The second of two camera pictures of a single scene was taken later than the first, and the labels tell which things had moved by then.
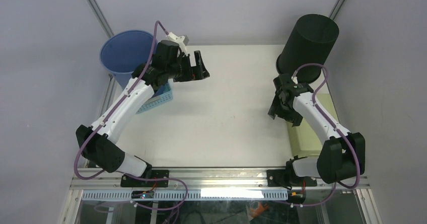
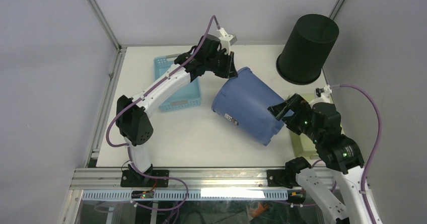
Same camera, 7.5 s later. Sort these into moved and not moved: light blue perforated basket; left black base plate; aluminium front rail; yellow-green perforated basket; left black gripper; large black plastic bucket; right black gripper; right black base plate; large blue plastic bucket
Moved: light blue perforated basket; left black gripper; right black gripper; large blue plastic bucket
Not moved: large black plastic bucket; aluminium front rail; right black base plate; yellow-green perforated basket; left black base plate
